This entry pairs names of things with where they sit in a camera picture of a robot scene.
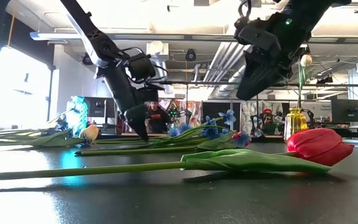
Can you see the white leaf-print curtain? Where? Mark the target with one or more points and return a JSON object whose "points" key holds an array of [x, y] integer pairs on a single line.
{"points": [[247, 112]]}

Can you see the person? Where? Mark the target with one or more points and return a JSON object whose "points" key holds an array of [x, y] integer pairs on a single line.
{"points": [[158, 119], [267, 112]]}

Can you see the white ceiling unit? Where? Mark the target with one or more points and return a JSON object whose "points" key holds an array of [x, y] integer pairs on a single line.
{"points": [[157, 51]]}

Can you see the overhead aluminium beam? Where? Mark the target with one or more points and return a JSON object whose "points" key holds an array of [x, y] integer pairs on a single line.
{"points": [[166, 37]]}

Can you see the blue textured glass vase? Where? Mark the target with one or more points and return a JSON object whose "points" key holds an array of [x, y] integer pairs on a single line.
{"points": [[78, 112]]}

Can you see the yellow glass vase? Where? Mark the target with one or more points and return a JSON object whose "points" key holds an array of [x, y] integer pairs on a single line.
{"points": [[294, 124]]}

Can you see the black partition panel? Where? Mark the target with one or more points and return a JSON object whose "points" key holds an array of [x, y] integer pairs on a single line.
{"points": [[211, 107]]}

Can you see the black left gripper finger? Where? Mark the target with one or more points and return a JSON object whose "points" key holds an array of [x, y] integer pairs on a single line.
{"points": [[138, 119]]}

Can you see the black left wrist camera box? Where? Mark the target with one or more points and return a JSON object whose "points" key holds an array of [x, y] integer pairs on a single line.
{"points": [[141, 67]]}

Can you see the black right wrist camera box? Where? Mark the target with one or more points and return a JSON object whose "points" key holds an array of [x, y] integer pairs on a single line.
{"points": [[256, 37]]}

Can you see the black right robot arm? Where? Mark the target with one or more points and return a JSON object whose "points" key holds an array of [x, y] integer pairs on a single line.
{"points": [[315, 12]]}

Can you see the overhead camera mount bar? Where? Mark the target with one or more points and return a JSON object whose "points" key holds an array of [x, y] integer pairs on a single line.
{"points": [[357, 7]]}

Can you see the white artificial tulip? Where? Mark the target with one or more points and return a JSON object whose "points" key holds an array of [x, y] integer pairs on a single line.
{"points": [[305, 60], [90, 133]]}

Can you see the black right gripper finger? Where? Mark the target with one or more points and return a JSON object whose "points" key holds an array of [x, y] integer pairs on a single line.
{"points": [[269, 79], [250, 77]]}

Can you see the silver ceiling duct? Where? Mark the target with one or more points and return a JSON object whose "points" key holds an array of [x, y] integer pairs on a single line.
{"points": [[225, 62]]}

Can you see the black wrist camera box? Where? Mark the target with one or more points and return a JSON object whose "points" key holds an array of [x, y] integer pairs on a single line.
{"points": [[141, 67], [256, 37]]}

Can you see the black ceiling speaker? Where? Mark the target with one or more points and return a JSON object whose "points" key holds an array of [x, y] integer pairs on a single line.
{"points": [[190, 55]]}

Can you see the colourful patterned curtain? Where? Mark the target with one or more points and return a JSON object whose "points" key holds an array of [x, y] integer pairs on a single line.
{"points": [[194, 112]]}

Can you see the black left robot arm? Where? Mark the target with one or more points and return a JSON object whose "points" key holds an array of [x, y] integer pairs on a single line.
{"points": [[85, 25]]}

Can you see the black computer monitor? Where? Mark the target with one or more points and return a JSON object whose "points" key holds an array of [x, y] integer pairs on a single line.
{"points": [[99, 107], [348, 110]]}

